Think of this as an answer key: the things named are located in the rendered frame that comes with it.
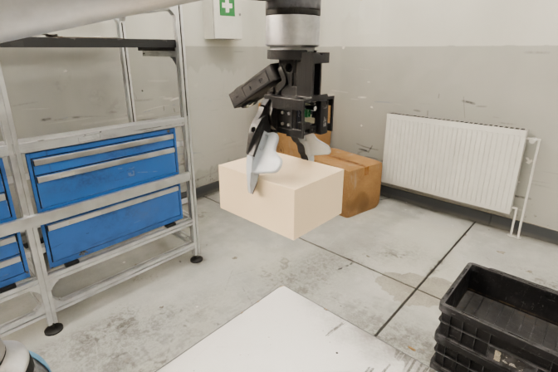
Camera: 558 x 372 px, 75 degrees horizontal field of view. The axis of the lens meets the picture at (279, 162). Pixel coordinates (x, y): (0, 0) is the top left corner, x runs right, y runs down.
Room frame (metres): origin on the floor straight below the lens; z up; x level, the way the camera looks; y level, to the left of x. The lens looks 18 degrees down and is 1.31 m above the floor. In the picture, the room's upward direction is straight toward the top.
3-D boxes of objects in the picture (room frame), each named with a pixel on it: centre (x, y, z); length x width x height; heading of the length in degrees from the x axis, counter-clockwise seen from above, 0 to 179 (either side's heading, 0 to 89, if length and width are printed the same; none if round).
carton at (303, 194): (0.55, 0.00, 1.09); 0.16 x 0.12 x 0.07; 48
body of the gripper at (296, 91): (0.53, -0.02, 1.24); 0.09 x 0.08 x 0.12; 48
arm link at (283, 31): (0.53, -0.02, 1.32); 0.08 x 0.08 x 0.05
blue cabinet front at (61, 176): (1.73, 0.82, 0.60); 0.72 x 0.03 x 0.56; 138
